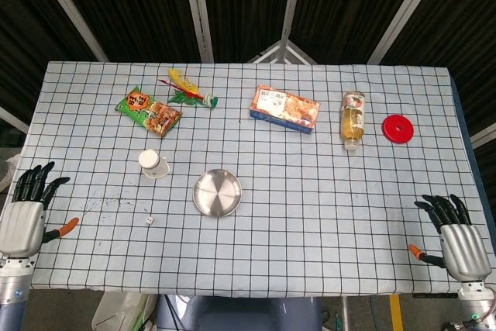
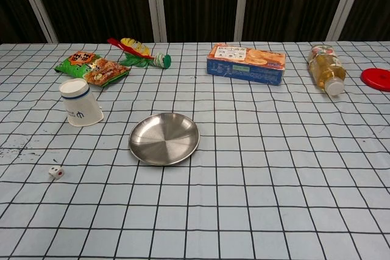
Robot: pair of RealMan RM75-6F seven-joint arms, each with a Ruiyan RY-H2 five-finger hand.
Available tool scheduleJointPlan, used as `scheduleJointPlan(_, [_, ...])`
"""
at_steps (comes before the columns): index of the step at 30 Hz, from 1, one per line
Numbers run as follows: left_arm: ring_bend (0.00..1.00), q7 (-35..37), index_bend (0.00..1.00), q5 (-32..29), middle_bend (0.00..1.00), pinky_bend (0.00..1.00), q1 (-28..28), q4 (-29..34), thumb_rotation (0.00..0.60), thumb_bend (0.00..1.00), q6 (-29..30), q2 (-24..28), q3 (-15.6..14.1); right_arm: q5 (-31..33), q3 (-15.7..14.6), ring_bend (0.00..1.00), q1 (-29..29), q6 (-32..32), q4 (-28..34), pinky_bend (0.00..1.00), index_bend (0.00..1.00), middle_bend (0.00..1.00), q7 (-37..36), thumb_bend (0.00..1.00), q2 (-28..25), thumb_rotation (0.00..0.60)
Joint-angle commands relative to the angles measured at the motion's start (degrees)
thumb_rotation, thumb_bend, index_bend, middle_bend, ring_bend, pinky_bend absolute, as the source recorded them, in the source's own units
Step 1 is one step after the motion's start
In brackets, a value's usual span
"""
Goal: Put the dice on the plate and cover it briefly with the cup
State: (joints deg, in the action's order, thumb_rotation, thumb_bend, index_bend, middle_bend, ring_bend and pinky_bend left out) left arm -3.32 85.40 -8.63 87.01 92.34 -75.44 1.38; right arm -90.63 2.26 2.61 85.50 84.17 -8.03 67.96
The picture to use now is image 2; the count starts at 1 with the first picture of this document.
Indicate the white paper cup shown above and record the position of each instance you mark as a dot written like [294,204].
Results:
[77,104]

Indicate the small white die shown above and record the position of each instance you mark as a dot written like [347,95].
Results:
[55,172]

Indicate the round stainless steel plate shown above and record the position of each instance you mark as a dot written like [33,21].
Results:
[164,139]

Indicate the blue orange biscuit box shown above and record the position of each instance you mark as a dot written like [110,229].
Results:
[243,65]

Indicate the blue checked tablecloth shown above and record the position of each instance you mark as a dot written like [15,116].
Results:
[243,181]

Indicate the colourful feather shuttlecock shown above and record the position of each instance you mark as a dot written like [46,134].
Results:
[134,47]

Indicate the green snack bag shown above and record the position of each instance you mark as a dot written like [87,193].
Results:
[88,66]

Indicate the plastic tea bottle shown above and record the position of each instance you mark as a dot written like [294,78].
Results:
[327,68]

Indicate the red plastic disc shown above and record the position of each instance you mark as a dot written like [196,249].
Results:
[377,78]

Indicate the white frame post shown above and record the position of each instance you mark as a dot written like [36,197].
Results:
[36,4]
[347,4]
[156,4]
[246,4]

